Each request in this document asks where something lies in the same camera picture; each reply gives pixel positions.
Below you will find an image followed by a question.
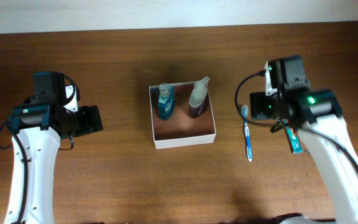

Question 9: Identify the blue white toothbrush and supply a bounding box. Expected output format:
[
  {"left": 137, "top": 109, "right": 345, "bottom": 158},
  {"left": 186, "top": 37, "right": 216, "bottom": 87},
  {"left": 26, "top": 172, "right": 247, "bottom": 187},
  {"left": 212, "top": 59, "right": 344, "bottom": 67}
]
[{"left": 242, "top": 105, "right": 253, "bottom": 162}]

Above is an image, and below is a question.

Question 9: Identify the teal toothpaste tube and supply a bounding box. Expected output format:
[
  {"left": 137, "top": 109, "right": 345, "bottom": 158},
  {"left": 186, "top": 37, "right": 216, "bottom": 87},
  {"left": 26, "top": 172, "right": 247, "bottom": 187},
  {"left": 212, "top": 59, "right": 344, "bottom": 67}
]
[{"left": 283, "top": 120, "right": 304, "bottom": 154}]

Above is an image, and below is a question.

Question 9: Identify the clear foam pump bottle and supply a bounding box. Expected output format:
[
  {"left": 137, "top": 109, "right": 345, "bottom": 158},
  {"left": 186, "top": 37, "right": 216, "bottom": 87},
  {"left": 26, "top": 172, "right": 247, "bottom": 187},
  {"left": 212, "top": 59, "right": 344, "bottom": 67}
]
[{"left": 188, "top": 76, "right": 210, "bottom": 118}]

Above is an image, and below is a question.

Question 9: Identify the teal Listerine mouthwash bottle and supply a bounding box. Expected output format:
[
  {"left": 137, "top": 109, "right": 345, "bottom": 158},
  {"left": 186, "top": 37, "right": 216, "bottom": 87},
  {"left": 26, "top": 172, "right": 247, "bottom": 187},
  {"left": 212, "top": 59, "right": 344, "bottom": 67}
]
[{"left": 158, "top": 83, "right": 175, "bottom": 120}]

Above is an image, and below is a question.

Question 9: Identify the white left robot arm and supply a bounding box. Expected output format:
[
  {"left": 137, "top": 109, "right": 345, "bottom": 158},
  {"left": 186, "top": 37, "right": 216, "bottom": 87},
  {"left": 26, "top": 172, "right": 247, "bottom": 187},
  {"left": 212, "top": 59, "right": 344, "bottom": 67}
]
[{"left": 3, "top": 71, "right": 103, "bottom": 223}]

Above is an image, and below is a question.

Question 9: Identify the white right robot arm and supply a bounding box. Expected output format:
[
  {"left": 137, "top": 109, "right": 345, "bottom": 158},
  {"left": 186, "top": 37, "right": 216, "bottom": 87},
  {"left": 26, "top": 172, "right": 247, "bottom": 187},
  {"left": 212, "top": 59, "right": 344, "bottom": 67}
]
[{"left": 250, "top": 55, "right": 358, "bottom": 223}]

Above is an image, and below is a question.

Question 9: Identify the pink white cardboard box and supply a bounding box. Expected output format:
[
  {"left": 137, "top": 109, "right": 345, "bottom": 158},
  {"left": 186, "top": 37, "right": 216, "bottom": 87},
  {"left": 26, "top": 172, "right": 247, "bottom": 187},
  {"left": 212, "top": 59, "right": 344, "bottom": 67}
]
[{"left": 149, "top": 81, "right": 216, "bottom": 149}]

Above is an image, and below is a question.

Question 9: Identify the black object at bottom edge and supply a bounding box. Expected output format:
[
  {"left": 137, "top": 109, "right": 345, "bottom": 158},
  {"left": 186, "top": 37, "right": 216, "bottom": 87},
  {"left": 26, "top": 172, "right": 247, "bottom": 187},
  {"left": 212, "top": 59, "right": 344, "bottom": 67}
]
[{"left": 272, "top": 213, "right": 337, "bottom": 224}]

